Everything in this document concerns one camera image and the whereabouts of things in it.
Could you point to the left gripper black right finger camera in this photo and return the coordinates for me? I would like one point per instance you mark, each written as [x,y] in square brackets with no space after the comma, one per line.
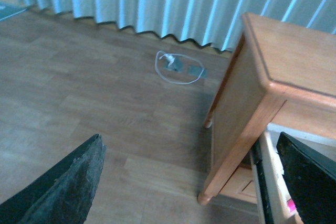
[310,179]

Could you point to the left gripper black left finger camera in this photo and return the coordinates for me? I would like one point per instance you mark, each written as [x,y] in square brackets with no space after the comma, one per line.
[64,193]

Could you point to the pink marker with white caps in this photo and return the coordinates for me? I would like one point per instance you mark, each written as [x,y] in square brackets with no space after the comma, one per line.
[291,205]

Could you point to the wooden drawer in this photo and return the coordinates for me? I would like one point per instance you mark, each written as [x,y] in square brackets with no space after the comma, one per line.
[241,186]
[271,190]

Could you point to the wooden nightstand cabinet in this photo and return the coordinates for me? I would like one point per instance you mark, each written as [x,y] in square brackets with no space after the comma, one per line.
[279,73]

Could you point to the closed metal floor plate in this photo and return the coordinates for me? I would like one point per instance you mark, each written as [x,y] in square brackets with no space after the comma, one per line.
[197,71]

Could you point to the open metal floor socket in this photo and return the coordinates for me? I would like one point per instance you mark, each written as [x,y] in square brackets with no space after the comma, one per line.
[176,66]

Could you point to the white charger plug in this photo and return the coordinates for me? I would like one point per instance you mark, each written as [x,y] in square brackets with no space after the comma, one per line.
[169,58]

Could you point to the green floor mat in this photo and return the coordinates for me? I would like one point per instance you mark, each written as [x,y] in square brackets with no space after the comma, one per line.
[9,10]

